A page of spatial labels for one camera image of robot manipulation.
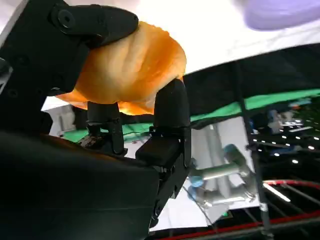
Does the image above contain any lilac plate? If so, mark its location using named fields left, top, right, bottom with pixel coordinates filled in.
left=231, top=0, right=320, bottom=32

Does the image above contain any green cloth backdrop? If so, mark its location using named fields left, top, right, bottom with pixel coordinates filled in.
left=59, top=93, right=320, bottom=145

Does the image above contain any orange toy bread roll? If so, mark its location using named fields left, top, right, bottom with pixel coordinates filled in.
left=56, top=21, right=187, bottom=116

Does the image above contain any black curtain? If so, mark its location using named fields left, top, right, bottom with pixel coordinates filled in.
left=183, top=43, right=320, bottom=118

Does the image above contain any black metal pole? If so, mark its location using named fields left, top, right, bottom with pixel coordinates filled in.
left=233, top=61, right=275, bottom=240

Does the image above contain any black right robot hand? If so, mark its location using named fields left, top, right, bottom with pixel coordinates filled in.
left=0, top=0, right=193, bottom=240

